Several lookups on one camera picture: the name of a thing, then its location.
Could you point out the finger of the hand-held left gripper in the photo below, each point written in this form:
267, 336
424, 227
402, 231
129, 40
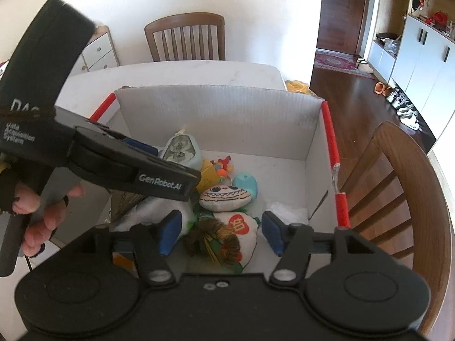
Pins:
160, 181
142, 149

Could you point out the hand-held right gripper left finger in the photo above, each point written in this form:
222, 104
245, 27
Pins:
170, 231

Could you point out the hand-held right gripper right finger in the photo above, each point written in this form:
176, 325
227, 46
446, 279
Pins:
272, 232

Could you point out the white sachet with red hearts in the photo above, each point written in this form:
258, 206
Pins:
245, 234

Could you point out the beige paper bag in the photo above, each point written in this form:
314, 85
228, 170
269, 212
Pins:
122, 204

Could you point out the brown fluffy toy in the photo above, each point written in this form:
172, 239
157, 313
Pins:
217, 232

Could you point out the yellow orange plush toy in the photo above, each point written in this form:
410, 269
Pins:
207, 176

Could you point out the teal plush toy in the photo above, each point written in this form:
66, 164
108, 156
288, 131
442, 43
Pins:
247, 184

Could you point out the red cardboard box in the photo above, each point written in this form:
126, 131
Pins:
220, 120

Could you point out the person's left hand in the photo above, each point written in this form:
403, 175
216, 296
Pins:
42, 234

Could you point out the white drawer cabinet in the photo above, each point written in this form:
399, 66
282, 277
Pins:
101, 51

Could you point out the wooden slat-back chair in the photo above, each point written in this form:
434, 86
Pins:
186, 35
394, 191

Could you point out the yellow plastic bag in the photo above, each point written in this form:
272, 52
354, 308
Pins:
300, 87

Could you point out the pair of orange slippers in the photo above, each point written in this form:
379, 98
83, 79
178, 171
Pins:
382, 88

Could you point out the row of shoes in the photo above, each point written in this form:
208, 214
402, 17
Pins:
405, 108

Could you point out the patterned red rug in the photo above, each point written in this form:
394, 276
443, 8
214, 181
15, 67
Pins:
339, 63

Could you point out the pair of beige slippers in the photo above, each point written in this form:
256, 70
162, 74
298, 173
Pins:
364, 65

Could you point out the low white bench cabinet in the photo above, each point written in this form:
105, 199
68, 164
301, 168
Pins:
380, 60

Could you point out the grey plastic bag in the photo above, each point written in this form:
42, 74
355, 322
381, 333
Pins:
392, 46

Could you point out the dark bag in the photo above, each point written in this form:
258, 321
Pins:
387, 36

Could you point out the brown entrance door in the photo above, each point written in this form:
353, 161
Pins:
341, 10

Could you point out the red counter ornament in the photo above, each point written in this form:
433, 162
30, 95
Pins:
439, 17

